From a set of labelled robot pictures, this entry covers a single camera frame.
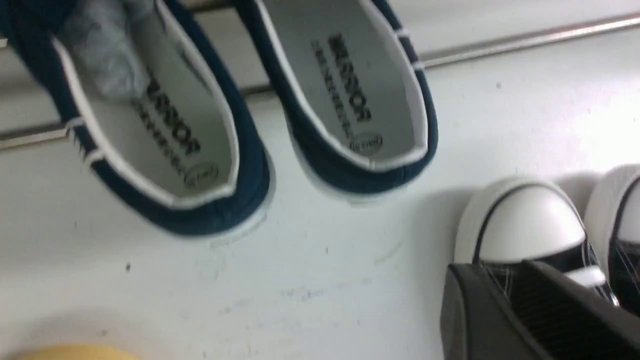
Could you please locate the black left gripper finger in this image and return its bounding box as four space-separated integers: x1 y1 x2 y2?
439 260 640 360

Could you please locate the navy slip-on shoe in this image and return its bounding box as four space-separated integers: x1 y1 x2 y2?
231 0 439 202
1 0 274 237

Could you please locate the stainless steel shoe rack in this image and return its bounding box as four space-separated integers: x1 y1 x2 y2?
1 0 639 151

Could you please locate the left black canvas sneaker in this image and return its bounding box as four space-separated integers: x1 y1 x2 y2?
453 177 620 306

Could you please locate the black canvas sneaker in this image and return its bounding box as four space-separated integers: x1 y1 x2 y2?
453 177 620 306
583 164 640 316

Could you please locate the right black canvas sneaker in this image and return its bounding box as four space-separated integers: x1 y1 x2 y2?
583 164 640 316

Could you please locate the right yellow slide sandal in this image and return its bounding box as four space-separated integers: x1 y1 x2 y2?
13 344 139 360

